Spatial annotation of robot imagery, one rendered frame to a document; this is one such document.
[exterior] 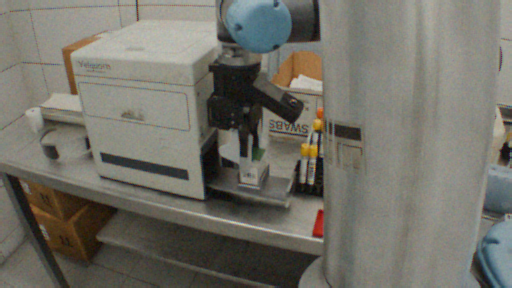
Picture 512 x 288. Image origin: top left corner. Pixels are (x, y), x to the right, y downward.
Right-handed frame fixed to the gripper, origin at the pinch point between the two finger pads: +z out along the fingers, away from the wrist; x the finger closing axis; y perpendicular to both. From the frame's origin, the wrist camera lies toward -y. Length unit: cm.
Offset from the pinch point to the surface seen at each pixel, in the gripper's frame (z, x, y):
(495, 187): 1.9, -7.5, -49.3
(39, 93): 25, -60, 131
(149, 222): 69, -39, 60
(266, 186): 5.0, 0.4, -2.9
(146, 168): 3.4, 4.0, 22.1
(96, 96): -12.2, 4.3, 31.2
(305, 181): 6.4, -5.2, -9.8
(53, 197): 55, -24, 98
